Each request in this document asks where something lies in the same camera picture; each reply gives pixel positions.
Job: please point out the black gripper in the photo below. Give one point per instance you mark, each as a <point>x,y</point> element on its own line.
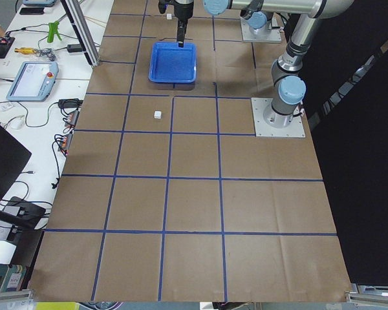
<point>183,10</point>

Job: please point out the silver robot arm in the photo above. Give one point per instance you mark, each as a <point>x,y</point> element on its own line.
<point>258,22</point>
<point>290,89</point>

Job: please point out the blue plastic tray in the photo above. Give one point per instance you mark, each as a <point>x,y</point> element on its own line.
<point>173,64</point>

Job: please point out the black power adapter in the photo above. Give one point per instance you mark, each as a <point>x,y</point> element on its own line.
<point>73,48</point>

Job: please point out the green clamp tool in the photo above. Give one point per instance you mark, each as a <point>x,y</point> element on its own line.
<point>53,32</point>

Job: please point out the robot teach pendant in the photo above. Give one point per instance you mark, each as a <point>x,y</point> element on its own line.
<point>34,81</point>

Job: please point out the black monitor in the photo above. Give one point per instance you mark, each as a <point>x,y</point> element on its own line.
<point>13,159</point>

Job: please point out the aluminium frame post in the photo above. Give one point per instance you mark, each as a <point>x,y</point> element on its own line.
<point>77,20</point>

